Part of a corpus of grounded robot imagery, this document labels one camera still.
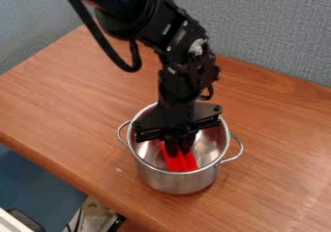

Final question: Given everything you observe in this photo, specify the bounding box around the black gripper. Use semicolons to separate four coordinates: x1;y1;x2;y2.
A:
131;71;222;157

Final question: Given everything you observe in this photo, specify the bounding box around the red plastic block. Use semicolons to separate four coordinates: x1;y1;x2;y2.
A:
159;141;198;172

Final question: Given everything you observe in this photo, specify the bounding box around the stainless steel pot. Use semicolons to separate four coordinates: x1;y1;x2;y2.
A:
116;103;244;194

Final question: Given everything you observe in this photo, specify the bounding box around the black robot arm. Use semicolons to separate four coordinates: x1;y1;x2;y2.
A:
67;0;221;157

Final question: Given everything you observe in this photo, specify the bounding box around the white black object at corner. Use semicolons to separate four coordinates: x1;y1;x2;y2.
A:
0;208;45;232

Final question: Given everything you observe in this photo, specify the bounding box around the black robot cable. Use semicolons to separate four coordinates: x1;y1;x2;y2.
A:
59;0;143;73

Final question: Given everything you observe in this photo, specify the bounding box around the metal table leg bracket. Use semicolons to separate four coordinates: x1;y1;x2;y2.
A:
63;197;126;232

